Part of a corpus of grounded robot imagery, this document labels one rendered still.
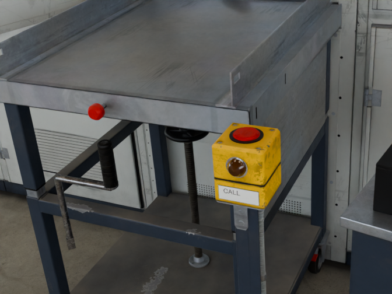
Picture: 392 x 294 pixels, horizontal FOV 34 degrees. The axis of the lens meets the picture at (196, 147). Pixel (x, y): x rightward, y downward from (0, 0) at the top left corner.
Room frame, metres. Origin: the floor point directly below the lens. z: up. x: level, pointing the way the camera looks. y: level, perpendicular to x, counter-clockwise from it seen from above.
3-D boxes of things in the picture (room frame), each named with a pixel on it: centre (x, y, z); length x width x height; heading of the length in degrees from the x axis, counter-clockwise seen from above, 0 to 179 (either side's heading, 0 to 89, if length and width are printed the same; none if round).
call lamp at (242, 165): (0.78, -0.05, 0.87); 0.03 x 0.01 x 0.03; 63
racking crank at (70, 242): (1.18, 0.25, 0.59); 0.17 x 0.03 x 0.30; 63
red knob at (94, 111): (1.14, 0.18, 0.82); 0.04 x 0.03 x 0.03; 153
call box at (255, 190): (0.82, -0.07, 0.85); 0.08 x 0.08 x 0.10; 63
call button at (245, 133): (0.82, -0.07, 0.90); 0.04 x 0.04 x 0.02
